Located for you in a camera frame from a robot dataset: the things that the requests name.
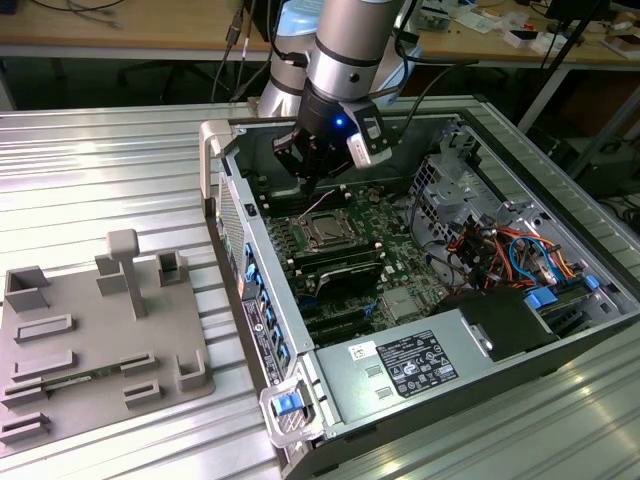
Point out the silver CPU plate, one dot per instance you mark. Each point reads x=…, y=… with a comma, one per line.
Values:
x=327, y=229

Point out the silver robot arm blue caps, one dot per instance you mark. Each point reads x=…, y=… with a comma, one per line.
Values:
x=350, y=45

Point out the black RAM slot row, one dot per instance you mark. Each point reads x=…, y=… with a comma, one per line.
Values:
x=272, y=200

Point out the CPU socket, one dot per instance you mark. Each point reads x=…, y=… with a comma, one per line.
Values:
x=320, y=246

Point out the black RAM stick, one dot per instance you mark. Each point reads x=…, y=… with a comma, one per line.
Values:
x=340, y=255

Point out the perforated grey drive cage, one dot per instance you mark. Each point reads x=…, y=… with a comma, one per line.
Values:
x=450, y=195

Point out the black graphics card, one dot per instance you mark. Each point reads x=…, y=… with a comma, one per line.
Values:
x=350, y=282

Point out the green motherboard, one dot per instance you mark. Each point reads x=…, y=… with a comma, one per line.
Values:
x=400, y=270

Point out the wooden desk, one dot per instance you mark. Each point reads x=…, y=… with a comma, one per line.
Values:
x=150, y=30

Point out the silver chipset heatsink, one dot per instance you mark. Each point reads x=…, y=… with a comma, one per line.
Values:
x=402, y=305

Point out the small white box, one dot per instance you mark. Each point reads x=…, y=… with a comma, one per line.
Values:
x=522, y=39

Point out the black plastic air shroud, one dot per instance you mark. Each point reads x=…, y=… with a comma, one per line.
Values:
x=500, y=315

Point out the grey power supply unit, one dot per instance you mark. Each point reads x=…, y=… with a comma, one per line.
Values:
x=350, y=395

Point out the blue disk carrier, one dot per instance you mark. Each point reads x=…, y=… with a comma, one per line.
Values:
x=542, y=298

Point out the blue case latch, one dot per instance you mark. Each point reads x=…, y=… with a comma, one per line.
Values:
x=287, y=405

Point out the grey parts rack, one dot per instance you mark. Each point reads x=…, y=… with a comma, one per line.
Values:
x=100, y=325

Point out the pink flat box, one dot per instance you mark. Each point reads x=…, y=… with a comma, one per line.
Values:
x=625, y=44

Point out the open grey PC case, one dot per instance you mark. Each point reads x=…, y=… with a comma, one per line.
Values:
x=500, y=380

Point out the small blue clip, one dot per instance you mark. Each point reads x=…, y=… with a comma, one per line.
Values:
x=591, y=282

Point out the green RAM stick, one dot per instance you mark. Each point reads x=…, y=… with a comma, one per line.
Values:
x=75, y=378

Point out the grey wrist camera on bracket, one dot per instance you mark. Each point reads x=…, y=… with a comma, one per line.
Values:
x=362, y=150

